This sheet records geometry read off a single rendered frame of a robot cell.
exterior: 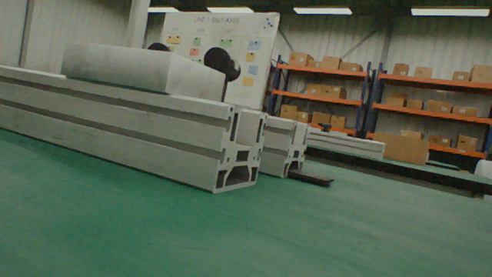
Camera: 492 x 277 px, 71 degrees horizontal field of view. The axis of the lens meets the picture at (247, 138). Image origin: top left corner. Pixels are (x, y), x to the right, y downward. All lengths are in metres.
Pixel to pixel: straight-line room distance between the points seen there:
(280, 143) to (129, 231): 0.32
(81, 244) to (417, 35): 11.21
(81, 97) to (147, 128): 0.12
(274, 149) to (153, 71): 0.23
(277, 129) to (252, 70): 3.09
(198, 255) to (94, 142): 0.26
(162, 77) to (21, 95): 0.23
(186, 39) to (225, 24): 0.54
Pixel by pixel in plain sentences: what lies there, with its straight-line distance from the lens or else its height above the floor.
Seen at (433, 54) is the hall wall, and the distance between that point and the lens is 11.11.
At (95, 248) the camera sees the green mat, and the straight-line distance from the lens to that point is 0.19.
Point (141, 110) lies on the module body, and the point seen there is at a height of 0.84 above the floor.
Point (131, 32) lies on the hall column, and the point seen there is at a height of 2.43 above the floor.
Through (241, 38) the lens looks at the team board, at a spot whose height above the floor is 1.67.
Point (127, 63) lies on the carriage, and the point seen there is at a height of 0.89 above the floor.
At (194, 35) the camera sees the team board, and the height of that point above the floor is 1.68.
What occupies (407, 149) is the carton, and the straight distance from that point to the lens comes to 2.29.
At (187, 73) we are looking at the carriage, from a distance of 0.38.
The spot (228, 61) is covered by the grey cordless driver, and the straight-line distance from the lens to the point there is 0.77.
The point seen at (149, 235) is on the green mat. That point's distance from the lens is 0.21.
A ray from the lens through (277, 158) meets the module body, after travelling 0.50.
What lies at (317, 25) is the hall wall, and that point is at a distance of 12.04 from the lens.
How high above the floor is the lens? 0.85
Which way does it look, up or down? 3 degrees down
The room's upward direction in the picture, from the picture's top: 11 degrees clockwise
